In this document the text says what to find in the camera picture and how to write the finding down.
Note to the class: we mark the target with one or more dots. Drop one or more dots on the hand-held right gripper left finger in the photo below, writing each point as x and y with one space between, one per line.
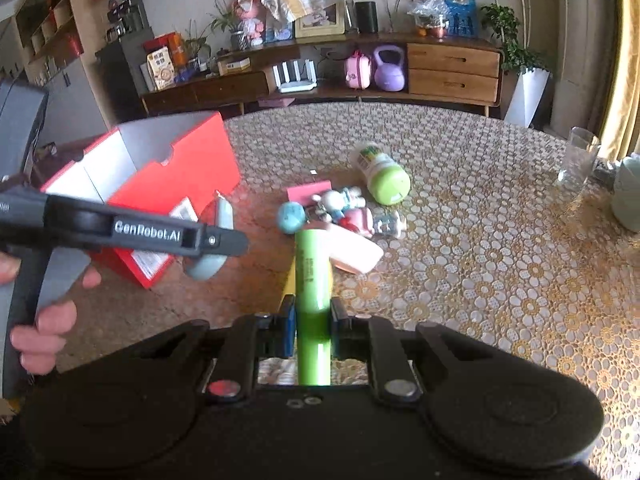
286 332

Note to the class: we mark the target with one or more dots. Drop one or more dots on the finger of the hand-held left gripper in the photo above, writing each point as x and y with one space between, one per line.
220 242

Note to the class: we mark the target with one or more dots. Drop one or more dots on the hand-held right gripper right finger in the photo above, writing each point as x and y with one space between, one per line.
339 332

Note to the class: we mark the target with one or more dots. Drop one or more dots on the light blue grey item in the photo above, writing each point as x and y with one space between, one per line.
220 212

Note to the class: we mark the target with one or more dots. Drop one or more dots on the yellow packet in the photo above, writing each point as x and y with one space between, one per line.
290 282

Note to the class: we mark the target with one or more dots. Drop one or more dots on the green tube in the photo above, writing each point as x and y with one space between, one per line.
312 285

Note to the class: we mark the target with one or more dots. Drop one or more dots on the pink heart-shaped toy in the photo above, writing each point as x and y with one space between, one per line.
352 255

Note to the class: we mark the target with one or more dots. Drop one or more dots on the red cardboard box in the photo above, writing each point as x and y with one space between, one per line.
190 160

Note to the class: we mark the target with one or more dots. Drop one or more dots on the person's left hand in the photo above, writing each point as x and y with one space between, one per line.
47 340

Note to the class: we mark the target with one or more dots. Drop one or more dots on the teal ball toy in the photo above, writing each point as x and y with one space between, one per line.
291 216

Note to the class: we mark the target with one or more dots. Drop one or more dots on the pink card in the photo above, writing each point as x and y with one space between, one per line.
302 192

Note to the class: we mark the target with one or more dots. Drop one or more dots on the small clear item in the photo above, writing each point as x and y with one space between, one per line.
387 224

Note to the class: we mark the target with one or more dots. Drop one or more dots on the white toy figure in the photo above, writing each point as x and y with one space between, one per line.
342 197

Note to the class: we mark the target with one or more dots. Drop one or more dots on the green orange snack can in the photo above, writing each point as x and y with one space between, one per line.
387 180

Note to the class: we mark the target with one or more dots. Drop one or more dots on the black cabinet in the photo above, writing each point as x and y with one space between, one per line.
120 65

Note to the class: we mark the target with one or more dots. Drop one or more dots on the cereal box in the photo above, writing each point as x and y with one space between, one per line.
162 70

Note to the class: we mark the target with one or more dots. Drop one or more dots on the small yellow box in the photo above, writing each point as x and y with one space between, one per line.
234 65

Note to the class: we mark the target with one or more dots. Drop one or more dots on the white router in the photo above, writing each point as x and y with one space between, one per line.
296 80

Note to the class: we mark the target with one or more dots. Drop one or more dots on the orange box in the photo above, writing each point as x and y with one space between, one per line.
176 50

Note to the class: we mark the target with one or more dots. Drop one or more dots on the small potted plant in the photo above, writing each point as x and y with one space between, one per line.
197 45

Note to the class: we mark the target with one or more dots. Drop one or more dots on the pink toy backpack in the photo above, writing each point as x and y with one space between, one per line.
357 72

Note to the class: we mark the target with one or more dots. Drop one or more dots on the leafy potted plant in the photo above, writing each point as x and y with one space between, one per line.
227 22

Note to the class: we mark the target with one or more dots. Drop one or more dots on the pink haired doll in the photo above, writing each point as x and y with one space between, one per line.
250 15

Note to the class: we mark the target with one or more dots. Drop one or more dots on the purple kettlebell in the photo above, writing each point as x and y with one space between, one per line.
389 72

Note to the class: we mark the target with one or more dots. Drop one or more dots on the black speaker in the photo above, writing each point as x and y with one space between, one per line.
366 17

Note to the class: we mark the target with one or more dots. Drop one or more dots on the wooden media cabinet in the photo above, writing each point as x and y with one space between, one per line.
450 77

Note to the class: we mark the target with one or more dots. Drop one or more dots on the glass cup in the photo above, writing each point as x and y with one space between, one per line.
577 160

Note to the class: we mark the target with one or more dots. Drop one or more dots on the white planter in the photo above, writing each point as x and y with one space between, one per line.
527 97

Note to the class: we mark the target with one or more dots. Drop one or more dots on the plastic bag of fruit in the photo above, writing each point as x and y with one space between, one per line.
430 15

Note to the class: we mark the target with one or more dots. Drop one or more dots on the blue bag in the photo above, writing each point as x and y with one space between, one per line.
461 15

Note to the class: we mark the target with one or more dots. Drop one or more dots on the tall green tree plant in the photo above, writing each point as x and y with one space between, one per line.
505 25

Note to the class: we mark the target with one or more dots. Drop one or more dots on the white standing air conditioner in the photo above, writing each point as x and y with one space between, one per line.
580 35

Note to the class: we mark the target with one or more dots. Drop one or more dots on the gold curtain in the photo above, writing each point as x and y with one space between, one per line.
625 60

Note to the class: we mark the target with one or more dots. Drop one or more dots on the wall shelf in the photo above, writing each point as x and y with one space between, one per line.
45 20

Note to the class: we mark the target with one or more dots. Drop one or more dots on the picture frame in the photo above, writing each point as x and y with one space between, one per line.
320 22

